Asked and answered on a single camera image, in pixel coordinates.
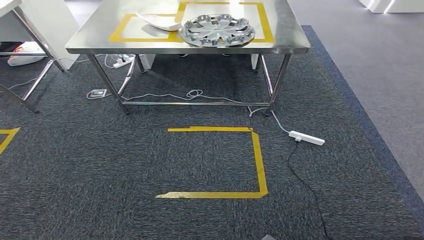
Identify stainless steel workbench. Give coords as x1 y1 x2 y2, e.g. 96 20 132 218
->
65 0 312 116

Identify yellow tape bench marking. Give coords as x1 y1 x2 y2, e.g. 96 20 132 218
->
108 1 276 44

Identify yellow floor tape marking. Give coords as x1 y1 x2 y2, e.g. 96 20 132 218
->
154 125 269 200
0 127 21 155

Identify floor socket box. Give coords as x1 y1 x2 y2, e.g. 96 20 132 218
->
88 88 108 99

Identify white floor cable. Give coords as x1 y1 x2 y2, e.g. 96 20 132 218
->
247 105 292 134
86 88 253 108

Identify black floor cable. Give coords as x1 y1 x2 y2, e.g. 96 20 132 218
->
286 140 332 240

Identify white plastic bag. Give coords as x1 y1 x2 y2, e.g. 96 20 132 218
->
7 41 47 67

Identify grey plastic wheel hubcap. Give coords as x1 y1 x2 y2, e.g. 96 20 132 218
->
180 13 257 48

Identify white cabinet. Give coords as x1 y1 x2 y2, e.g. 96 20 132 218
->
359 0 424 14

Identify white curved plastic part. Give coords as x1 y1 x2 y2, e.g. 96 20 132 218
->
135 12 184 32

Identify white power strip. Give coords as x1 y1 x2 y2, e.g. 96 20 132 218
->
288 130 326 147
112 54 135 69

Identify white table steel legs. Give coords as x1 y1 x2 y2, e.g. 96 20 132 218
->
0 0 80 115

